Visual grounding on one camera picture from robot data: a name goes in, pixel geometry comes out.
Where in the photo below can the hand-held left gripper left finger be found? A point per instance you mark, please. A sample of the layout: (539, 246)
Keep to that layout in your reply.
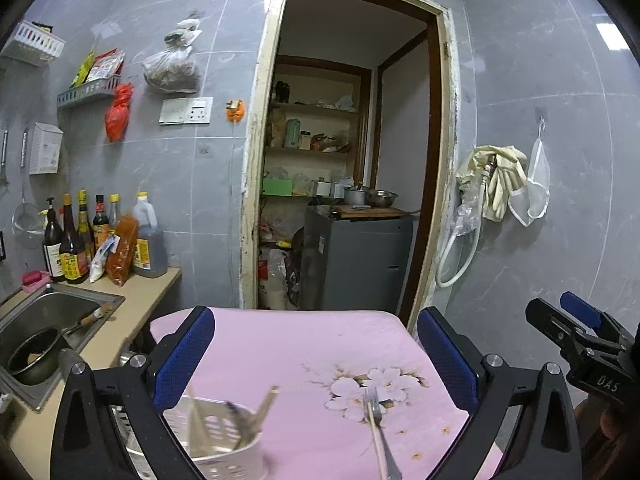
(185, 355)

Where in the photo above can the green box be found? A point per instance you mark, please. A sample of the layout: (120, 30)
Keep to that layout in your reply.
(277, 186)

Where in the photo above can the white perforated utensil holder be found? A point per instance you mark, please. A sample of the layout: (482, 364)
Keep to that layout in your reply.
(235, 460)

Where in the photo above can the plastic bag of dried goods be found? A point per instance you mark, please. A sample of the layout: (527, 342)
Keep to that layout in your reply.
(170, 67)

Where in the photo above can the white plastic bag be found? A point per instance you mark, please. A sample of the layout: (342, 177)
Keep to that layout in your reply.
(277, 270)

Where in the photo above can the large soy sauce bottle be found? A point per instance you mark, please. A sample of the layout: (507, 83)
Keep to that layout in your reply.
(72, 255)

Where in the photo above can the metal peeler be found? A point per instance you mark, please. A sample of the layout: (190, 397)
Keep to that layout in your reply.
(5, 155)

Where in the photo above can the dark vinegar bottle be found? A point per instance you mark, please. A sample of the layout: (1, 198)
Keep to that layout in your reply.
(100, 217)

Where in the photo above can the white wall box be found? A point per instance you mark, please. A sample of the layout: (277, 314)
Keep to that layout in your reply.
(45, 147)

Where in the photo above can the pink floral tablecloth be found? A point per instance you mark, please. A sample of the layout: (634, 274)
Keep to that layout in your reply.
(310, 340)

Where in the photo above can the door frame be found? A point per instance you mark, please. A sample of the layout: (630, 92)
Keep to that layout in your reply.
(252, 160)

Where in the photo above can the wooden chopstick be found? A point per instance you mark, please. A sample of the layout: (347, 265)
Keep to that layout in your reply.
(267, 402)
(197, 425)

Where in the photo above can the cream rubber gloves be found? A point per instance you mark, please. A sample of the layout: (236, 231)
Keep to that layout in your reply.
(495, 180)

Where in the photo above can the person's right hand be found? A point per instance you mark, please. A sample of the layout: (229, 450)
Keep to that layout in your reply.
(605, 427)

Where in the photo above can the cooking oil jug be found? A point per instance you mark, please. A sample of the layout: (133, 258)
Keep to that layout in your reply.
(147, 240)

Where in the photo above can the orange-red seasoning packet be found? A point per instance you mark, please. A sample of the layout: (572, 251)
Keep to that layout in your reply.
(122, 250)

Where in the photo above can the dark pump sauce bottle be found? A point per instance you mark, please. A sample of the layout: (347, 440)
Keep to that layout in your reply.
(52, 250)

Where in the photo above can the white wall rack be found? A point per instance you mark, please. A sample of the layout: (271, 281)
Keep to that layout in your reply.
(35, 45)

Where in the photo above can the white and blue packet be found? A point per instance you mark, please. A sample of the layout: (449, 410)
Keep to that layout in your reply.
(102, 257)

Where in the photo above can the red plastic bag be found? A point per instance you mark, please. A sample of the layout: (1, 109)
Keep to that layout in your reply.
(117, 115)

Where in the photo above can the beige kitchen counter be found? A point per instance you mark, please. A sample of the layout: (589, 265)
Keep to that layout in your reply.
(150, 287)

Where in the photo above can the white switch and outlet panel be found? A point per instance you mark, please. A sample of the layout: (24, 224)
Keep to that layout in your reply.
(186, 110)

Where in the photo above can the black wall holder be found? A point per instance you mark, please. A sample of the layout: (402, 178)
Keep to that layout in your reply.
(1, 247)

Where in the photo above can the clear plastic bag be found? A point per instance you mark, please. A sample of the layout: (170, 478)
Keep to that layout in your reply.
(467, 212)

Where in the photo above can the green thermos cup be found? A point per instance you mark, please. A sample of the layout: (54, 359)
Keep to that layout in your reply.
(292, 132)

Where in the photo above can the metal pot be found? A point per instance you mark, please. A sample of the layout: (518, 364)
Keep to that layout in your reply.
(356, 195)

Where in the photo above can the stainless steel sink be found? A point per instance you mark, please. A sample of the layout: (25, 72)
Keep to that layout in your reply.
(50, 310)

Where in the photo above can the orange wall hook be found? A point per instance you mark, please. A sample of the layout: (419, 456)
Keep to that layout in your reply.
(235, 110)

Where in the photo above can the wooden shelf unit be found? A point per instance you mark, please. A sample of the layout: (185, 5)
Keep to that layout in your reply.
(320, 152)

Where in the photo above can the metal bowl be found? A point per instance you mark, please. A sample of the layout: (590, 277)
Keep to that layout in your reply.
(382, 198)

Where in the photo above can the yellow-capped sauce bottle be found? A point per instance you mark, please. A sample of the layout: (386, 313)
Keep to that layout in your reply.
(85, 220)

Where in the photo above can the metal fork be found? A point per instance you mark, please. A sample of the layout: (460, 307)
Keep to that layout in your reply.
(377, 430)

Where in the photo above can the small wall hook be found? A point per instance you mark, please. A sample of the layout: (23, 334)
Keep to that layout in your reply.
(541, 121)

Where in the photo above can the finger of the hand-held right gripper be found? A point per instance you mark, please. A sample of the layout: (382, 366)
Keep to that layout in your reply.
(550, 325)
(580, 307)

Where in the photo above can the wooden chopping board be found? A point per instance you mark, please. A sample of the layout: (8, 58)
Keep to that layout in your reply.
(372, 211)

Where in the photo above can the grey small fridge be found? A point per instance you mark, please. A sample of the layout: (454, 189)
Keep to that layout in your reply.
(360, 260)

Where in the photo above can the yellow-green snack packet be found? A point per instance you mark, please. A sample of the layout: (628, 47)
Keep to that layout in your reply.
(82, 70)

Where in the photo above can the small dark bottle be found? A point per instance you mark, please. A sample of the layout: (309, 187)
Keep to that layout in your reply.
(282, 91)

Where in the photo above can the grey wall rack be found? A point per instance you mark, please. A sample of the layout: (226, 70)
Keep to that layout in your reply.
(87, 92)

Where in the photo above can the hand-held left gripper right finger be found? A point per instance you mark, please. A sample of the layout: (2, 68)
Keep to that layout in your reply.
(445, 355)

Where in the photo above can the metal mesh strainer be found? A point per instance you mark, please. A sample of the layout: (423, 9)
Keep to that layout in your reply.
(27, 215)

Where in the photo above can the clear yellow-capped bottle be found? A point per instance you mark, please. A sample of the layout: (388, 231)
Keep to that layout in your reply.
(114, 210)

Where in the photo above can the red snack packet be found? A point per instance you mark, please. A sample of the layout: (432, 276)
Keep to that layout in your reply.
(105, 66)

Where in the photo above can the white mesh bag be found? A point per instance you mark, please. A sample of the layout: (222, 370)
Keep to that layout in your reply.
(531, 195)

